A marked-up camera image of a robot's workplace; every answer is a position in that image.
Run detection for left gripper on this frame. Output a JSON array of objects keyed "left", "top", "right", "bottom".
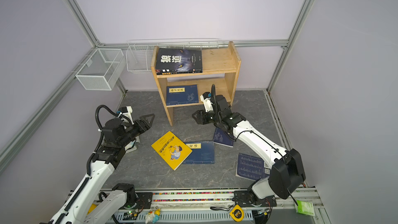
[{"left": 118, "top": 112, "right": 154, "bottom": 146}]

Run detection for navy book yellow label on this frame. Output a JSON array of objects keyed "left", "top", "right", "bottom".
[
  {"left": 213, "top": 128, "right": 234, "bottom": 147},
  {"left": 166, "top": 85, "right": 199, "bottom": 106}
]

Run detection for blue book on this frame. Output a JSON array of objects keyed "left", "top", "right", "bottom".
[{"left": 183, "top": 141, "right": 215, "bottom": 164}]

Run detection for yellow folder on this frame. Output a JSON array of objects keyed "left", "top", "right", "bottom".
[{"left": 151, "top": 131, "right": 192, "bottom": 171}]

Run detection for black Murphy's law book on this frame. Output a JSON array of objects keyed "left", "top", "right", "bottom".
[{"left": 155, "top": 69, "right": 203, "bottom": 75}]

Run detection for black wolf cover book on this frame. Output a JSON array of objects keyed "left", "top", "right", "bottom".
[{"left": 154, "top": 48, "right": 203, "bottom": 71}]

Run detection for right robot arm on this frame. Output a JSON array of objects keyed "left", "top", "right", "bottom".
[{"left": 192, "top": 85, "right": 306, "bottom": 206}]

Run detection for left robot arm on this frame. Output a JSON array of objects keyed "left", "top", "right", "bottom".
[{"left": 49, "top": 105, "right": 155, "bottom": 224}]

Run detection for wooden two-tier bookshelf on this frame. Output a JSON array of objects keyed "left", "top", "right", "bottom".
[{"left": 151, "top": 41, "right": 241, "bottom": 125}]

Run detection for white mesh box basket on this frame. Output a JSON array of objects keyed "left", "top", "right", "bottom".
[{"left": 76, "top": 48, "right": 126, "bottom": 91}]

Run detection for navy notebook white lines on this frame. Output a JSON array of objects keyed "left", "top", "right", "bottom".
[{"left": 236, "top": 153, "right": 270, "bottom": 181}]

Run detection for small white toy figure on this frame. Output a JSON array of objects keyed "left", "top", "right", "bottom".
[{"left": 145, "top": 208, "right": 161, "bottom": 224}]

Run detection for yellow tape measure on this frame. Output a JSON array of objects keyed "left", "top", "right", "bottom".
[{"left": 229, "top": 204, "right": 244, "bottom": 222}]

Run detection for green white packet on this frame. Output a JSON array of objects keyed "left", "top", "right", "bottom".
[{"left": 294, "top": 200, "right": 315, "bottom": 217}]

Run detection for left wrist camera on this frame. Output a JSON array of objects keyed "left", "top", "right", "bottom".
[{"left": 117, "top": 106, "right": 133, "bottom": 125}]

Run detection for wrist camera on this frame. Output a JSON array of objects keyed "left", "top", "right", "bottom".
[
  {"left": 200, "top": 92, "right": 214, "bottom": 112},
  {"left": 117, "top": 106, "right": 133, "bottom": 125}
]

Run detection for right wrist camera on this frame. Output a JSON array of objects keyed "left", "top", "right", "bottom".
[{"left": 200, "top": 92, "right": 214, "bottom": 112}]

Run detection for white wire rack basket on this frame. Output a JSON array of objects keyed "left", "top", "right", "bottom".
[{"left": 125, "top": 38, "right": 220, "bottom": 73}]

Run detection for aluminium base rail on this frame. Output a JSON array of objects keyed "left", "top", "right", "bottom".
[{"left": 50, "top": 185, "right": 323, "bottom": 224}]

